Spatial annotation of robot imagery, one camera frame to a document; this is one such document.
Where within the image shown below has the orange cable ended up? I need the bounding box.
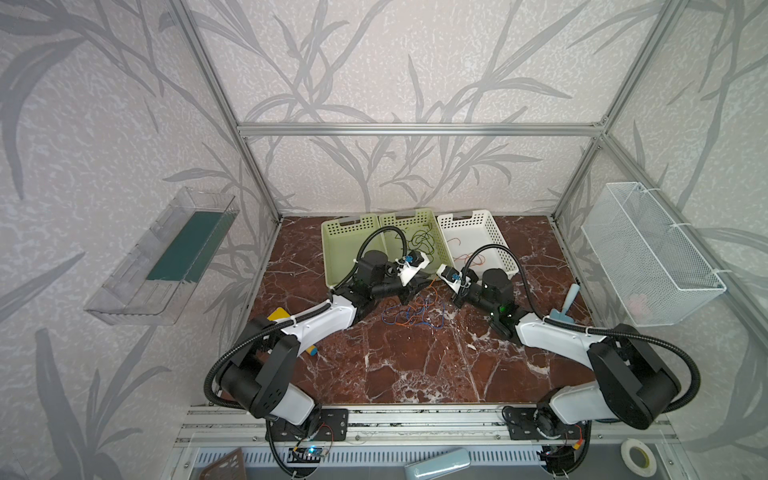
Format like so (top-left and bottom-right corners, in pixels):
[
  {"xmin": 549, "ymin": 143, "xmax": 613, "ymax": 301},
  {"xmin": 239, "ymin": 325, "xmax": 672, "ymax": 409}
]
[{"xmin": 446, "ymin": 236, "xmax": 488, "ymax": 270}]

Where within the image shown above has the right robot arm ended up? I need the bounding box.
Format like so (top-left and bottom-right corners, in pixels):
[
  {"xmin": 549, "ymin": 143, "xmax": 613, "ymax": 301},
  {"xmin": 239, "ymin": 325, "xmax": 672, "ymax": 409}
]
[{"xmin": 440, "ymin": 268, "xmax": 702, "ymax": 437}]

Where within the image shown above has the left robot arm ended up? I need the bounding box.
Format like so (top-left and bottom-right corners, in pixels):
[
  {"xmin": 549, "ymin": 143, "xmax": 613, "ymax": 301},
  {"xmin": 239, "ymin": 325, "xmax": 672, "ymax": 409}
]
[{"xmin": 203, "ymin": 250, "xmax": 430, "ymax": 426}]

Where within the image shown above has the left light green basket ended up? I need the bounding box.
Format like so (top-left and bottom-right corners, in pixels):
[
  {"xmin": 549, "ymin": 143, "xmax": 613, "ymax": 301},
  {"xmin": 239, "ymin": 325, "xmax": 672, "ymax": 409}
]
[{"xmin": 321, "ymin": 214, "xmax": 380, "ymax": 288}]

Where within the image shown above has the light green basket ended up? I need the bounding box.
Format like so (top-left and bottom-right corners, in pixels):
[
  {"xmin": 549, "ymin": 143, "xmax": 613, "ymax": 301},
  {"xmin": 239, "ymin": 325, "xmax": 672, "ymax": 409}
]
[
  {"xmin": 379, "ymin": 208, "xmax": 454, "ymax": 277},
  {"xmin": 321, "ymin": 214, "xmax": 380, "ymax": 288}
]

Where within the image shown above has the middle light green basket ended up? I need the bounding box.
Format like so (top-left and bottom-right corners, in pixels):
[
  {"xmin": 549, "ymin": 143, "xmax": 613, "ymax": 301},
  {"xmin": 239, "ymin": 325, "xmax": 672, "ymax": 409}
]
[{"xmin": 379, "ymin": 208, "xmax": 454, "ymax": 277}]

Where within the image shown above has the white perforated basket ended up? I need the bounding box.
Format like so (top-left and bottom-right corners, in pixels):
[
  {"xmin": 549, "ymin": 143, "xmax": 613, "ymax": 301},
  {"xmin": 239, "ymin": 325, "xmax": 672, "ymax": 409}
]
[{"xmin": 437, "ymin": 210, "xmax": 519, "ymax": 278}]

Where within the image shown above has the light blue scoop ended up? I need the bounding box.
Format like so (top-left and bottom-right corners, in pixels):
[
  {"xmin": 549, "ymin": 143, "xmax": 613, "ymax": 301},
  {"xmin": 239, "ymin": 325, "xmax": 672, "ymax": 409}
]
[{"xmin": 549, "ymin": 283, "xmax": 580, "ymax": 324}]

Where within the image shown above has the yellow scoop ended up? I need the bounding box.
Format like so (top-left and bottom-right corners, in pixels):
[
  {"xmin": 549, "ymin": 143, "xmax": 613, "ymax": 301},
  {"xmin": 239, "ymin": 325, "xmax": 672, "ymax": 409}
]
[{"xmin": 267, "ymin": 307, "xmax": 318, "ymax": 356}]

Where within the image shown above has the light blue handheld device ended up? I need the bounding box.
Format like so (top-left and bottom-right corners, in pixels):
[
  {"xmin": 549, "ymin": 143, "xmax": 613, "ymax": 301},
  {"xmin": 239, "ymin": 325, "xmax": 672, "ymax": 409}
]
[{"xmin": 405, "ymin": 448, "xmax": 471, "ymax": 480}]

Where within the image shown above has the white tape roll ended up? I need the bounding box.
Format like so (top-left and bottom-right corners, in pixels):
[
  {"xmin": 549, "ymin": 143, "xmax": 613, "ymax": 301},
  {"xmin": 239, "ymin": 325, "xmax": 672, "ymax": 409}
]
[{"xmin": 620, "ymin": 438, "xmax": 658, "ymax": 479}]

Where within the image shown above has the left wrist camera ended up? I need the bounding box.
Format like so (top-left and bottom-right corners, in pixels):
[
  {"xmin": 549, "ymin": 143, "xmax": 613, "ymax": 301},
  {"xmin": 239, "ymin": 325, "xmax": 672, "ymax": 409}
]
[{"xmin": 396, "ymin": 250, "xmax": 431, "ymax": 286}]

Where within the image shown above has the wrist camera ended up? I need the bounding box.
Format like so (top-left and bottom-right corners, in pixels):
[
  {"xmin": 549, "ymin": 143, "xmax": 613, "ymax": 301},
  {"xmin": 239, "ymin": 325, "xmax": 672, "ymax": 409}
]
[
  {"xmin": 396, "ymin": 250, "xmax": 431, "ymax": 286},
  {"xmin": 436, "ymin": 264, "xmax": 478, "ymax": 294}
]

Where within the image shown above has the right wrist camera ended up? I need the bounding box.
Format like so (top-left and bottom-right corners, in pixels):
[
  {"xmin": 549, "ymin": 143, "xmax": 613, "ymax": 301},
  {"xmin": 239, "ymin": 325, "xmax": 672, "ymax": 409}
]
[{"xmin": 436, "ymin": 264, "xmax": 478, "ymax": 294}]

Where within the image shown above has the white wire mesh basket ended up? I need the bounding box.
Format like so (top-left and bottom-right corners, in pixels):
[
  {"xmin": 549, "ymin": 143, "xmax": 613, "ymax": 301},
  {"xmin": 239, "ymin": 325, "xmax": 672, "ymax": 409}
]
[{"xmin": 582, "ymin": 182, "xmax": 727, "ymax": 327}]

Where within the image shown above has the aluminium frame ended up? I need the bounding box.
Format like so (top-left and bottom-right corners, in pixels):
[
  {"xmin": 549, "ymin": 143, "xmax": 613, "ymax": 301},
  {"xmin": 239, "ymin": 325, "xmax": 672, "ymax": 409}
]
[{"xmin": 167, "ymin": 0, "xmax": 768, "ymax": 349}]

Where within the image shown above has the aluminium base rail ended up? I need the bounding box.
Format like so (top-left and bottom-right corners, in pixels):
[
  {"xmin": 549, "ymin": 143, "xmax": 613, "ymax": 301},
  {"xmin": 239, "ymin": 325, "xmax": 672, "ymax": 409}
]
[{"xmin": 162, "ymin": 404, "xmax": 692, "ymax": 479}]

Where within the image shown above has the clear plastic wall shelf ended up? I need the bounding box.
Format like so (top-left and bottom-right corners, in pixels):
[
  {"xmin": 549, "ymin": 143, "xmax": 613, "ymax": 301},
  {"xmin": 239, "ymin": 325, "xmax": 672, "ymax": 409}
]
[{"xmin": 84, "ymin": 187, "xmax": 240, "ymax": 326}]

